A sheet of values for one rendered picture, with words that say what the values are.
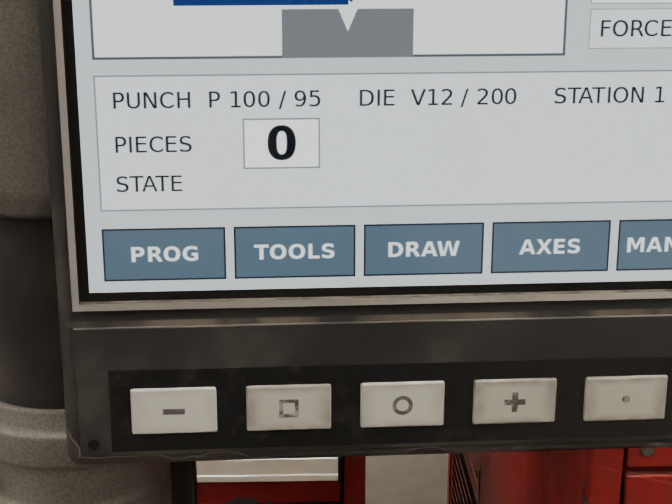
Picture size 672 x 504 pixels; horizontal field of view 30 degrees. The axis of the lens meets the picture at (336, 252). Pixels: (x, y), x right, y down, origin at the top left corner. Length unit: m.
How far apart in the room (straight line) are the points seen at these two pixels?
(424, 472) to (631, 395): 2.77
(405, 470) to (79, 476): 2.67
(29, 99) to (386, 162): 0.20
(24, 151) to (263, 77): 0.17
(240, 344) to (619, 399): 0.17
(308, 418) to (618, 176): 0.17
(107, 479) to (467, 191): 0.28
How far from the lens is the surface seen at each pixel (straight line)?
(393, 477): 3.31
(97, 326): 0.55
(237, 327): 0.54
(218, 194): 0.53
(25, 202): 0.65
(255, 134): 0.52
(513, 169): 0.54
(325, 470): 1.37
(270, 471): 1.37
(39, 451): 0.70
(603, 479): 1.01
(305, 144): 0.52
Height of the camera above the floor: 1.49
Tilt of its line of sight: 17 degrees down
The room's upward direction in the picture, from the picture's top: straight up
